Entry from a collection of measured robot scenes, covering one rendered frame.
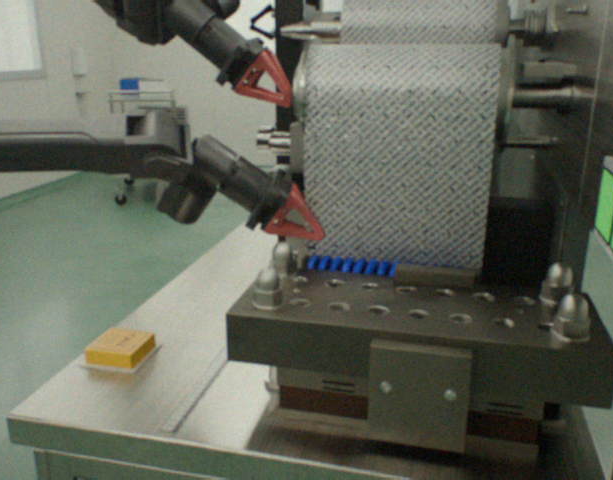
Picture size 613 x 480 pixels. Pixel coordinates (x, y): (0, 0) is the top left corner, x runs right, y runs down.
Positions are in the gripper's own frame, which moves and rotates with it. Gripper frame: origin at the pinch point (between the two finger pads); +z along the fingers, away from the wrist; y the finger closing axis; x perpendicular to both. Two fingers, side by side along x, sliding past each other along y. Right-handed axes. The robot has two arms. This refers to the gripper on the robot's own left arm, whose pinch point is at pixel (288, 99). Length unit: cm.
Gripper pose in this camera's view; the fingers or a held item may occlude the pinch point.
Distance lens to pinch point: 89.3
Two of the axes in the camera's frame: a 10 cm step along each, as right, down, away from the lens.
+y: -1.7, 3.8, -9.1
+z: 7.8, 6.1, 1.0
